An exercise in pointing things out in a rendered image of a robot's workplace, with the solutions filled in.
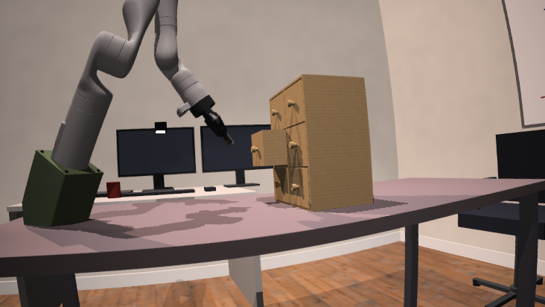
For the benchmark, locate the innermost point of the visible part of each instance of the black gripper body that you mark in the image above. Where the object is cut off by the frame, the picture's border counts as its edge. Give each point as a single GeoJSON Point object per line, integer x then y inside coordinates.
{"type": "Point", "coordinates": [203, 107]}

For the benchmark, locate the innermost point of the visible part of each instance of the small brown chest of drawers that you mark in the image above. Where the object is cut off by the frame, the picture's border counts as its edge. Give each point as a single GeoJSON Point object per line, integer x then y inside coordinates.
{"type": "Point", "coordinates": [338, 143]}

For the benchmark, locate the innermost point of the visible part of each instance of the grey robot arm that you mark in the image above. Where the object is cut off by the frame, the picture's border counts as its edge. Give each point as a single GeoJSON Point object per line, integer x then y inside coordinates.
{"type": "Point", "coordinates": [115, 56]}

